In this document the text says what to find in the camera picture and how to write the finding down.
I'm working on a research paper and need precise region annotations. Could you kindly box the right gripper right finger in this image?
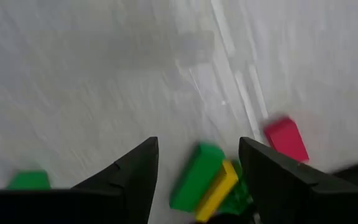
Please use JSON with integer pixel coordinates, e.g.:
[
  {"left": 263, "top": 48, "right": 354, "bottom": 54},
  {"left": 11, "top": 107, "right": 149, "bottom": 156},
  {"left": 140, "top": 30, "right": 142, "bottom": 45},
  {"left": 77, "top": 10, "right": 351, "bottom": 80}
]
[{"left": 239, "top": 136, "right": 358, "bottom": 224}]

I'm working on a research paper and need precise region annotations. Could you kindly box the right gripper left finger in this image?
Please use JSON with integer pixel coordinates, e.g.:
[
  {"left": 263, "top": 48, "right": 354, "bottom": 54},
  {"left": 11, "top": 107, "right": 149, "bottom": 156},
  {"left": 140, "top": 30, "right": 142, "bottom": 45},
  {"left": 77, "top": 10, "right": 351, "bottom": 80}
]
[{"left": 71, "top": 136, "right": 160, "bottom": 224}]

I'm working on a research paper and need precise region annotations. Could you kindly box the red block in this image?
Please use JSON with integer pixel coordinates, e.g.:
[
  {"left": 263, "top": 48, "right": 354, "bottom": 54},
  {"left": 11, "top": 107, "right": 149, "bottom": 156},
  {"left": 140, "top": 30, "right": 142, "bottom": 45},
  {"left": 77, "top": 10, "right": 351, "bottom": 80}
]
[{"left": 262, "top": 116, "right": 310, "bottom": 164}]

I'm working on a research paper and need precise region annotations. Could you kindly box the yellow block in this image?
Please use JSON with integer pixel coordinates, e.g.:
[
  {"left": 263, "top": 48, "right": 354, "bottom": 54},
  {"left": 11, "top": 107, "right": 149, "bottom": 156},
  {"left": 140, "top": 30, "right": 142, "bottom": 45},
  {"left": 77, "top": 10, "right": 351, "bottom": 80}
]
[{"left": 195, "top": 159, "right": 239, "bottom": 223}]

